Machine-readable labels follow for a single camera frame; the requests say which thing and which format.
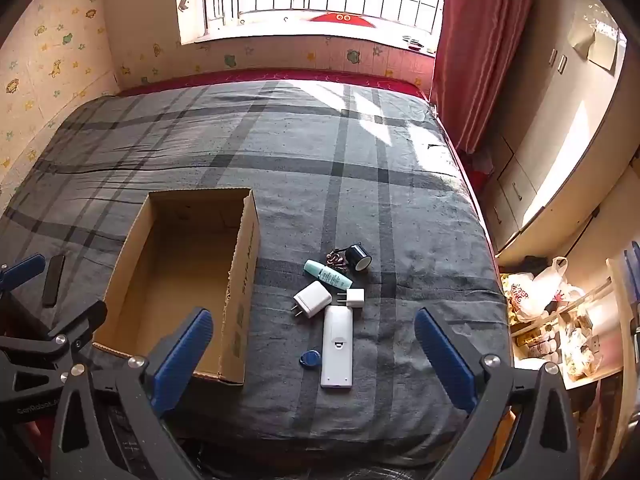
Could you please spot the red paper window decoration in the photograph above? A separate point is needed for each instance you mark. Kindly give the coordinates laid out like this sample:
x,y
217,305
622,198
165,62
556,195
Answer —
x,y
342,19

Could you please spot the grey paper sheet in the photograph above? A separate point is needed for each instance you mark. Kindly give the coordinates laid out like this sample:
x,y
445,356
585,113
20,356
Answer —
x,y
597,40

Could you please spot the black smartphone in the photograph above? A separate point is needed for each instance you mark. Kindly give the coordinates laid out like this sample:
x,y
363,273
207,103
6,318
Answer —
x,y
52,282

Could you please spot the row of small jars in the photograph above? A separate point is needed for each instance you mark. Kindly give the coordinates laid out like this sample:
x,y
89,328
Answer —
x,y
537,345

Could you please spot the blue key fob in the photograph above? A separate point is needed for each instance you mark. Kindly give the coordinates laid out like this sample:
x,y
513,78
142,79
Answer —
x,y
307,358

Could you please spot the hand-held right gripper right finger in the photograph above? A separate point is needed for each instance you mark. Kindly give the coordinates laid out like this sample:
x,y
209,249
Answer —
x,y
445,360

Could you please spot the beige wardrobe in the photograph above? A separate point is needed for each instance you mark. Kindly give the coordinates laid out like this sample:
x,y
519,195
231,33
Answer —
x,y
550,135

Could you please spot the red curtain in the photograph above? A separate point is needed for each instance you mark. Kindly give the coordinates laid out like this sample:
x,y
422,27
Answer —
x,y
480,50

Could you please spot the grey plaid bed sheet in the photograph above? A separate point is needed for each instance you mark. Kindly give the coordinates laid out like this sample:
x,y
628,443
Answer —
x,y
325,160

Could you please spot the large white charger plug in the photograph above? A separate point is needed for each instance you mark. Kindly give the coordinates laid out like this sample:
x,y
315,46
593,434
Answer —
x,y
312,299

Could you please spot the small white charger plug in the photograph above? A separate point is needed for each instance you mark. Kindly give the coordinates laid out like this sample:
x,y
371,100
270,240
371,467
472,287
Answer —
x,y
355,298

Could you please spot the green cosmetic bottle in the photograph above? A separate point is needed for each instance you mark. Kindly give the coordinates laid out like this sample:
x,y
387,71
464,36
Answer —
x,y
322,272

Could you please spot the white remote control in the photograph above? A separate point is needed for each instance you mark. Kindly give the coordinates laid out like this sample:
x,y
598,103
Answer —
x,y
336,355

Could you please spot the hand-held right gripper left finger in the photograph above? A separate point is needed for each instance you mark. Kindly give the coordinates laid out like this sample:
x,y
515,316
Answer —
x,y
182,355

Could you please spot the cardboard box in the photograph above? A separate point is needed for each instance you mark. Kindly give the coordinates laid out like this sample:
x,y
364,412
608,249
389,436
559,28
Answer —
x,y
175,270

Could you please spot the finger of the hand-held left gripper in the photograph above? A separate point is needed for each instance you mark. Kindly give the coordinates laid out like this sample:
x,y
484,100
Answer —
x,y
22,270
85,322

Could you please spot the red mattress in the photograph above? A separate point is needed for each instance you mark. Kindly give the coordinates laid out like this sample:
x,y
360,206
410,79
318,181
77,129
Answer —
x,y
300,76

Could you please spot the bunch of keys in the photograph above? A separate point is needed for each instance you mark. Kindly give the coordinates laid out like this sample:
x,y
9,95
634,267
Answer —
x,y
335,259

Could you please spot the white plastic bag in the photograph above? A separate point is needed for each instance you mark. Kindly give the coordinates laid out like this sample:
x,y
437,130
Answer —
x,y
530,290

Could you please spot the black cup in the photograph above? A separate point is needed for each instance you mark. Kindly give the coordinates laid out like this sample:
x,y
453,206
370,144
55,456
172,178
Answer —
x,y
356,257

